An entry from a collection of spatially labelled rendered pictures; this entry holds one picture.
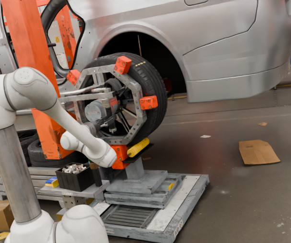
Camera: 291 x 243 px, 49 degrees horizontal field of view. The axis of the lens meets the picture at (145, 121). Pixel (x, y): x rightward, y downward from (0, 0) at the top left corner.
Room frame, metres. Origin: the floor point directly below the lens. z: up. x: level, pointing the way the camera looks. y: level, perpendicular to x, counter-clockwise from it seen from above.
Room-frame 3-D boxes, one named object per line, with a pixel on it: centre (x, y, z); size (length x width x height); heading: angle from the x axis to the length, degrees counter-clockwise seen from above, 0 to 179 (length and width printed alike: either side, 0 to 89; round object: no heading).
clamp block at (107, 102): (1.91, 0.19, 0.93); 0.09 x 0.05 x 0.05; 151
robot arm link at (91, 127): (1.68, 0.32, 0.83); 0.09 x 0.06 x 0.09; 61
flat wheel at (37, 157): (2.88, 0.77, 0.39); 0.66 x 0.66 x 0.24
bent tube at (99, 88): (2.01, 0.21, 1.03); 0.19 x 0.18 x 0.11; 151
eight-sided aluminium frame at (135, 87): (2.17, 0.23, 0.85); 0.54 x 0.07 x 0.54; 61
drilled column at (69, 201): (1.90, 0.54, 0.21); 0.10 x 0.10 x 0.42; 61
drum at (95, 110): (2.11, 0.27, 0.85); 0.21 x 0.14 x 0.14; 151
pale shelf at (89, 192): (1.89, 0.52, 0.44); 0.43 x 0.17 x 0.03; 61
